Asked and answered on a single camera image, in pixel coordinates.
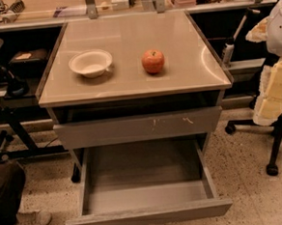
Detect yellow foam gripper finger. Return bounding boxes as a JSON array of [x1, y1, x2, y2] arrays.
[[253, 58, 282, 127]]

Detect grey drawer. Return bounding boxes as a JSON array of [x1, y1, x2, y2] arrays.
[[54, 106, 222, 150], [66, 138, 233, 225]]

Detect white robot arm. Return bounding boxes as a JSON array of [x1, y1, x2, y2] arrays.
[[245, 0, 282, 127]]

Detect grey top drawer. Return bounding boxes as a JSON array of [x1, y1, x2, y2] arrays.
[[54, 106, 222, 150]]

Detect grey drawer cabinet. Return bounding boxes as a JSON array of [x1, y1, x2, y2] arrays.
[[30, 7, 241, 187]]

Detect black office chair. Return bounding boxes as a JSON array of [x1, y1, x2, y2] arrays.
[[222, 98, 282, 180]]

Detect white handheld vacuum stick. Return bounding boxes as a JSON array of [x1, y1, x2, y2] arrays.
[[218, 7, 266, 69]]

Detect red apple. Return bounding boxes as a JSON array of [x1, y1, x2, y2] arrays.
[[141, 49, 165, 74]]

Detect white paper bowl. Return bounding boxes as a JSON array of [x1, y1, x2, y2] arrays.
[[69, 49, 113, 78]]

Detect black box with label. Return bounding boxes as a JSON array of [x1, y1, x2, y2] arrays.
[[9, 48, 49, 75]]

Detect black headset on stand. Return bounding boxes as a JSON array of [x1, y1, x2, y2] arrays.
[[0, 65, 29, 98]]

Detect white sneaker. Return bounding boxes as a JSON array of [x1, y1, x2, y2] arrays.
[[14, 211, 52, 225]]

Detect person's dark trouser leg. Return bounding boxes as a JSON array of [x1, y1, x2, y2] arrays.
[[0, 161, 26, 225]]

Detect black stand frame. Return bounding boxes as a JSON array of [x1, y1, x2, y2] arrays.
[[0, 87, 68, 166]]

